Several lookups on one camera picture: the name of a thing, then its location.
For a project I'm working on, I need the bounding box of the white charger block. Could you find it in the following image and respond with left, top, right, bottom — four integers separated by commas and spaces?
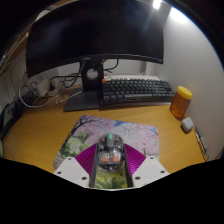
36, 78, 59, 98

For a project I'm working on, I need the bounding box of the dark pen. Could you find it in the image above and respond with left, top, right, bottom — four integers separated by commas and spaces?
194, 126, 209, 161

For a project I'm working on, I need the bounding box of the white light bar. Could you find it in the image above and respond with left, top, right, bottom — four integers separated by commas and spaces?
152, 0, 163, 10

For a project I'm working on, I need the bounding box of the black keyboard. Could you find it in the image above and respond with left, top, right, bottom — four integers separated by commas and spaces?
100, 78, 176, 108

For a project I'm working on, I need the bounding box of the black socket cable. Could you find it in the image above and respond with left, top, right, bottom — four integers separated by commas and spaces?
49, 59, 88, 89

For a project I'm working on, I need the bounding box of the black computer monitor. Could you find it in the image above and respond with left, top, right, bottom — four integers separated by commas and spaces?
25, 7, 165, 113

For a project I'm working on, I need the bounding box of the white cable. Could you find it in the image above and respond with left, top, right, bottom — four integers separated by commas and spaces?
18, 79, 71, 108

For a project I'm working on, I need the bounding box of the black monitor cable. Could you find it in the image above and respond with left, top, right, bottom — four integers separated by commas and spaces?
99, 59, 119, 73

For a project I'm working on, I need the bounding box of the white earbuds case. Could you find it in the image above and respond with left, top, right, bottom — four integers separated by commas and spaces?
180, 116, 194, 133

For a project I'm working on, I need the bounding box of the orange jar with yellow lid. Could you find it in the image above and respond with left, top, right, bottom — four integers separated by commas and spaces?
169, 85, 193, 119

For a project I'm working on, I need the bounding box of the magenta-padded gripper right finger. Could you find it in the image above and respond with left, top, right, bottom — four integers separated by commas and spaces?
122, 143, 170, 188

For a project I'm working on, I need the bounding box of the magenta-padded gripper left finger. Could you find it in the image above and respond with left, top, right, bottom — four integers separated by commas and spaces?
53, 142, 99, 189

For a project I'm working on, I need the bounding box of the transparent computer mouse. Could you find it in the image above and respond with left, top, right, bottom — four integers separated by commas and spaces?
96, 133, 126, 173

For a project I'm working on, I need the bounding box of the cherry blossom print mouse pad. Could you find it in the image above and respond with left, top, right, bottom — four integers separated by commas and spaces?
52, 114, 160, 189

